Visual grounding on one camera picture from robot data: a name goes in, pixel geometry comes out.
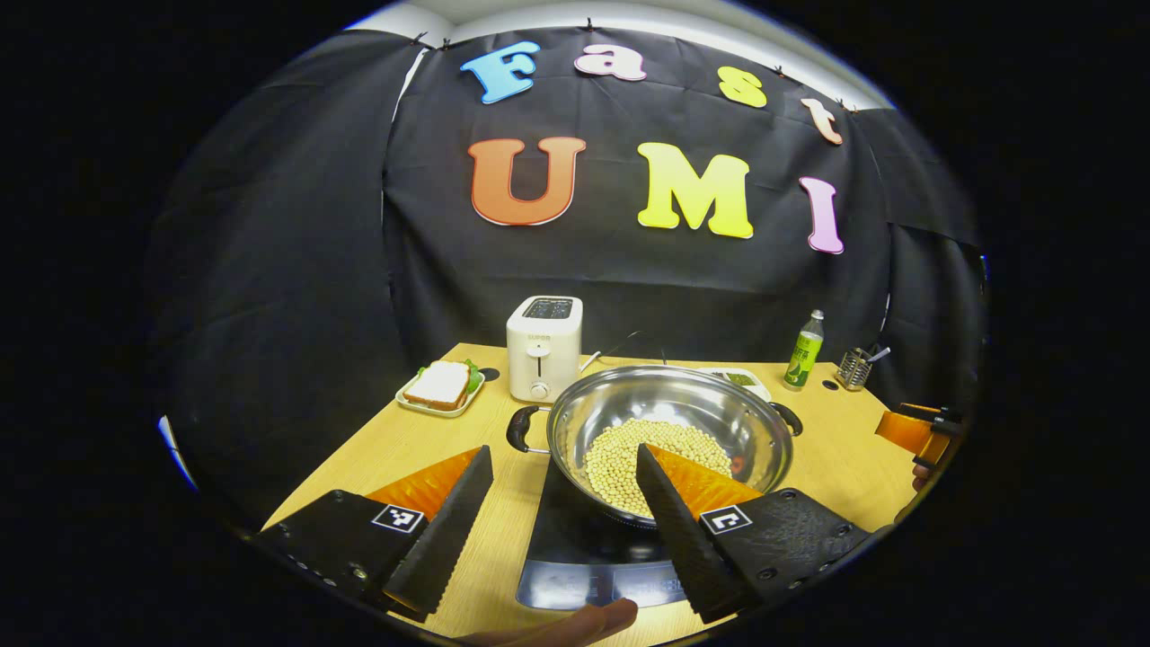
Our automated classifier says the black induction cooktop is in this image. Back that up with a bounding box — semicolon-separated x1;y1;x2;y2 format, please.
516;454;711;612

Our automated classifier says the sandwich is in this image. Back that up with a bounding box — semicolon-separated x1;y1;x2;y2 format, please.
403;360;471;412

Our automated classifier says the white toaster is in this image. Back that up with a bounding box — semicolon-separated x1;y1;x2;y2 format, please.
506;296;584;403

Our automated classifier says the green bottle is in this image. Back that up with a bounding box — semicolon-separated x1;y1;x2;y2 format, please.
783;310;825;391

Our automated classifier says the stainless steel pot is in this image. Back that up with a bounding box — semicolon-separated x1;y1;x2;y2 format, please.
506;364;803;528

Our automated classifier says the metal mesh utensil holder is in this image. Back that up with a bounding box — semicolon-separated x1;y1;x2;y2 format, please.
836;346;874;391

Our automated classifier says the divided dish of beans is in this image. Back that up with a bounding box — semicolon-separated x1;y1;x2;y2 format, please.
696;367;772;403

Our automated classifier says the pile of soybeans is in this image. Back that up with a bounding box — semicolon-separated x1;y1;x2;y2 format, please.
584;419;733;519

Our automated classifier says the small white plate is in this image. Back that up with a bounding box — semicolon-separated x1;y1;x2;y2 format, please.
395;359;487;419

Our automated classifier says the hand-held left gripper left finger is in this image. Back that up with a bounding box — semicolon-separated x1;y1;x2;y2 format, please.
253;445;494;624

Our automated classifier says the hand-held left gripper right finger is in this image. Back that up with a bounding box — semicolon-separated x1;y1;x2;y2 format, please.
636;443;872;624

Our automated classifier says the black power cable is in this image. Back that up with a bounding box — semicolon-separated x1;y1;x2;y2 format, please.
597;331;668;365

